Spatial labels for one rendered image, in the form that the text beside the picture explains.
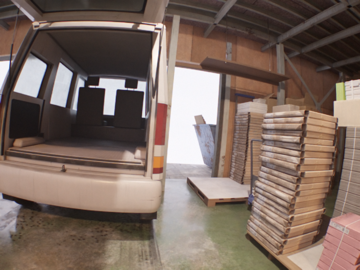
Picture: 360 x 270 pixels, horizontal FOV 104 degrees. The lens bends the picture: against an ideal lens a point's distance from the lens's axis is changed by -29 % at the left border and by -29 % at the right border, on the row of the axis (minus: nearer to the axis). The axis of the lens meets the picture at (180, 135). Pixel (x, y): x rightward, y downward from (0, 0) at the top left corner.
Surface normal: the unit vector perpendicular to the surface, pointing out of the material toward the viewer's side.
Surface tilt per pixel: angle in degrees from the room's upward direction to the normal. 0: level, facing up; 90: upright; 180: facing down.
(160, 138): 85
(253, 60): 90
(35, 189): 90
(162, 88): 75
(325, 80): 90
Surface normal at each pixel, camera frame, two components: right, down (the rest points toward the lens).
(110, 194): 0.26, 0.00
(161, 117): 0.52, -0.03
